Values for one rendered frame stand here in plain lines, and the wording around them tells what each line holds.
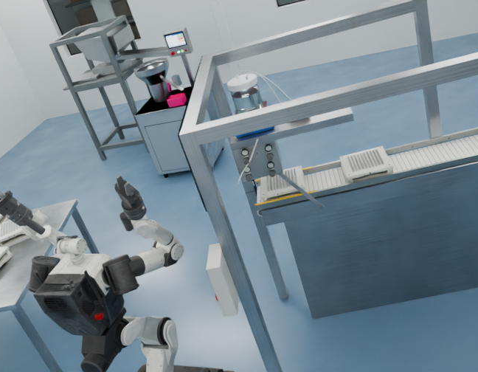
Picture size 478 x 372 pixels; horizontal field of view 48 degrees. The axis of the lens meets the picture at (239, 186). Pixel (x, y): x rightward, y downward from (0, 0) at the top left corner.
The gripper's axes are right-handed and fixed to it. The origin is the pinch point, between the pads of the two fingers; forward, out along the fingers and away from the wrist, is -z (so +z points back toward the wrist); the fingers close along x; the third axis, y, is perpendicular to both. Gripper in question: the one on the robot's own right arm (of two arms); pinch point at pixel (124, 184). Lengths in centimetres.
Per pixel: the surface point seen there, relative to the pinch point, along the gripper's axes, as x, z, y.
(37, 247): 105, 118, -31
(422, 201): -63, 87, 128
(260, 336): -53, 79, 11
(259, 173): 0, 57, 69
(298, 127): -9, 35, 91
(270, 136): 0, 38, 80
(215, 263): -36.5, 29.7, 8.6
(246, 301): -45, 59, 14
